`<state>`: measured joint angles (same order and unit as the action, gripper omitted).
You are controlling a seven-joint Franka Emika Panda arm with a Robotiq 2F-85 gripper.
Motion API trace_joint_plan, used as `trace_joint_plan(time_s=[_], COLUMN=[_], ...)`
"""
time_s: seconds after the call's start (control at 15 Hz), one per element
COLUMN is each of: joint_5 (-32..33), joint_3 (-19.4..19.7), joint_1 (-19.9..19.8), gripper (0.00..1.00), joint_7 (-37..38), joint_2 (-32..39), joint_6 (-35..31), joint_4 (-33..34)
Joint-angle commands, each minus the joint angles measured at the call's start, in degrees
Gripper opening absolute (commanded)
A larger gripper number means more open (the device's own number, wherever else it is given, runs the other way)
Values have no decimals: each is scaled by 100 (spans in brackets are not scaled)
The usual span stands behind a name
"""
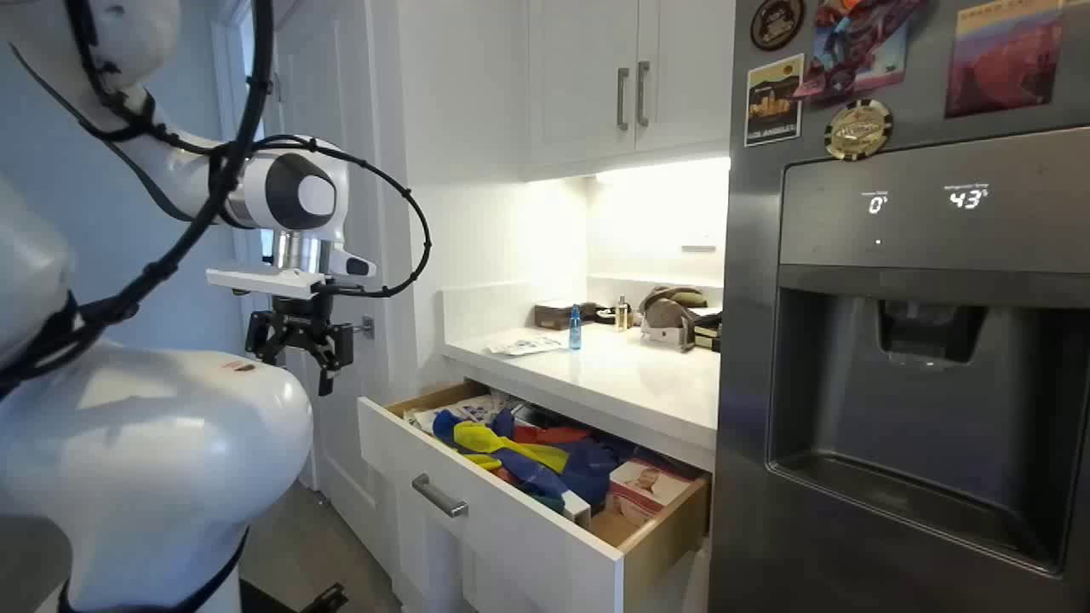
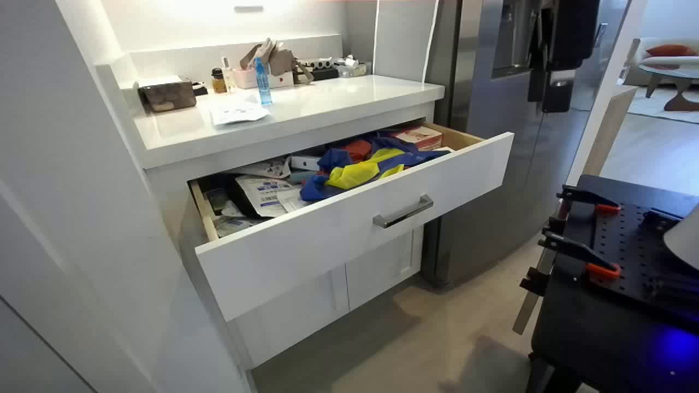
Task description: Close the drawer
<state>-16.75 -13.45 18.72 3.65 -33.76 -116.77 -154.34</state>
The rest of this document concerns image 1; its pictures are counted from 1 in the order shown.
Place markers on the red white box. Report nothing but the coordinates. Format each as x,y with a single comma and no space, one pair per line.
646,487

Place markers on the white kitchen drawer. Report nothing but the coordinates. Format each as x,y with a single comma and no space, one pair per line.
513,553

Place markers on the white paper on counter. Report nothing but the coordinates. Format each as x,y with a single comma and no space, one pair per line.
521,344

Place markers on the white upper cabinet left door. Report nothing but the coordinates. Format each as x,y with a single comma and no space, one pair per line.
575,55

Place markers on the round dark fridge magnet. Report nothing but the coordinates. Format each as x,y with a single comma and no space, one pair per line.
773,21

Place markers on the cabinet handle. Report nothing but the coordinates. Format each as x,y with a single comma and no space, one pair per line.
622,99
642,94

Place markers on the left upper cabinet handle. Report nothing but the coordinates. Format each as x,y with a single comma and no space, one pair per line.
622,99

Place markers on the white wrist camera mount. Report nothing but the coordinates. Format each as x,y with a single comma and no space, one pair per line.
294,283

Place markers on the square yellow black magnet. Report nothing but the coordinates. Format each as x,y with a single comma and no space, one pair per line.
772,99

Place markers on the white cabinet door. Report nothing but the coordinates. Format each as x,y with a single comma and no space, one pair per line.
690,79
575,55

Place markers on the colourful figure magnet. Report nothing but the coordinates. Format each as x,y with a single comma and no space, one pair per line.
861,46

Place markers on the red landscape picture magnet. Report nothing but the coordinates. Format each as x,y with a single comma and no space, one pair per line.
1007,55

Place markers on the small blue bottle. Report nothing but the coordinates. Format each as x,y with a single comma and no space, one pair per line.
578,327

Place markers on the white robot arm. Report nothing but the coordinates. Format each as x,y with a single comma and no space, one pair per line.
151,466

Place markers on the metal drawer handle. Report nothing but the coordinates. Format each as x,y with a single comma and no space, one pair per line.
442,499

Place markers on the dark steel refrigerator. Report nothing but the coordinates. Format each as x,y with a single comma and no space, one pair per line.
905,409

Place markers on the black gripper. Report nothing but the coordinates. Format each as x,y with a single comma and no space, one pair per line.
301,326

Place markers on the blue yellow cloth bundle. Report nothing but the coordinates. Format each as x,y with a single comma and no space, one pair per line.
569,478

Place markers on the round gold poker chip magnet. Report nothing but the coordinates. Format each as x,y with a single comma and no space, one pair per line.
861,132

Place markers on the white upper cabinet right door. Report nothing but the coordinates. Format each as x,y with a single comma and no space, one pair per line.
690,79

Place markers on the right upper cabinet handle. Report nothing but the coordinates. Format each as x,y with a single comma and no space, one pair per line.
642,94

